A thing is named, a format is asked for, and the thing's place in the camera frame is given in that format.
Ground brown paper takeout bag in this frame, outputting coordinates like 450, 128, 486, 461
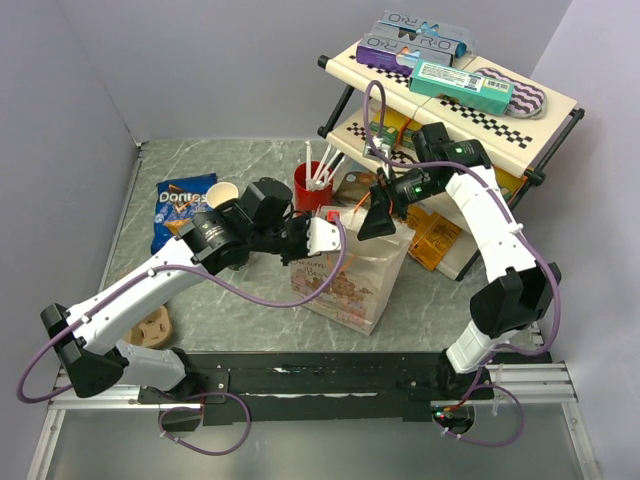
304, 206, 413, 336

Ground green yellow box right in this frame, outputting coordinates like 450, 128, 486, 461
495, 168, 527, 205

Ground green yellow box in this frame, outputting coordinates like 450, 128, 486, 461
495, 168, 527, 205
369, 108, 410, 148
401, 122, 424, 151

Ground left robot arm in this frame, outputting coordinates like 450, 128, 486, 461
41, 178, 346, 402

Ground green yellow box far left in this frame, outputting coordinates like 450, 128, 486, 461
369, 108, 410, 148

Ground brown snack bag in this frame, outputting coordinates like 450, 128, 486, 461
332, 171, 376, 206

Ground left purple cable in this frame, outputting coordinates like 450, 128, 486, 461
15, 219, 347, 455

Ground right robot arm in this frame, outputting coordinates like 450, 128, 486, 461
357, 123, 561, 399

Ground blue grey toothpaste box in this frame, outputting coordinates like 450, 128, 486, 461
378, 10, 478, 55

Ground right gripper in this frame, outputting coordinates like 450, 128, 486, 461
357, 167, 443, 241

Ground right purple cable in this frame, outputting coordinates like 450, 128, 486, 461
362, 79, 563, 447

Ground red straw holder cup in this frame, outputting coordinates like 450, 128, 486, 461
293, 163, 333, 212

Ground orange snack packet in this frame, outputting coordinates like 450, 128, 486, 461
405, 205, 462, 271

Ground purple toothpaste box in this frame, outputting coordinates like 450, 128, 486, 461
356, 34, 466, 75

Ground purple cable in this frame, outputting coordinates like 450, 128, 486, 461
15, 219, 347, 455
362, 79, 563, 447

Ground blue Doritos chip bag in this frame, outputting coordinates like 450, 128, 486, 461
150, 173, 217, 255

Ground white wrapped straws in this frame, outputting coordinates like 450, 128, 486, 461
303, 140, 342, 191

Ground teal toothpaste box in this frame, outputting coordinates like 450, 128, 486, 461
409, 60, 514, 115

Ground purple wavy sleep mask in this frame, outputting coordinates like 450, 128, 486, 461
476, 67, 548, 120

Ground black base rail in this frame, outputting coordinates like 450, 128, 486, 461
47, 351, 571, 441

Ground cream two-tier shelf rack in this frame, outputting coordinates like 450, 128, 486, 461
316, 41, 586, 281

